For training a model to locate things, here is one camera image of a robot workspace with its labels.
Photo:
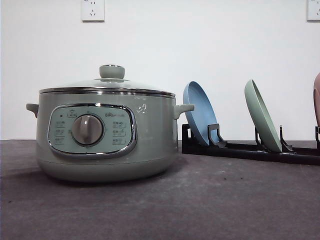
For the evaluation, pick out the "white wall socket left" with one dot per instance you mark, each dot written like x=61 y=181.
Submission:
x=93 y=11

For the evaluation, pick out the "blue plate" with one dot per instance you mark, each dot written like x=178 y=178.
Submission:
x=203 y=113

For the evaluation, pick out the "white wall socket right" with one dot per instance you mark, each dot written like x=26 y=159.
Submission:
x=312 y=12

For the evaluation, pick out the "glass steamer lid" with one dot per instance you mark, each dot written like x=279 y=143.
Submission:
x=111 y=81

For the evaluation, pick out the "black plate rack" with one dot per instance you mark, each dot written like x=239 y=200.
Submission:
x=256 y=152

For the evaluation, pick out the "grey table mat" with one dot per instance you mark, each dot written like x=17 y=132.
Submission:
x=201 y=197

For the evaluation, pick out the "green plate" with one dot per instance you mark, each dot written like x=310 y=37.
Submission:
x=261 y=117

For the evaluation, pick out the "pink plate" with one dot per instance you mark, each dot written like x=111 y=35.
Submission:
x=316 y=99

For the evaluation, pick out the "white wall socket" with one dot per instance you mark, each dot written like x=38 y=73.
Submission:
x=312 y=12
x=93 y=11

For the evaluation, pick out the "green electric steamer pot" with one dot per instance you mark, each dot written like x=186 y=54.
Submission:
x=111 y=129

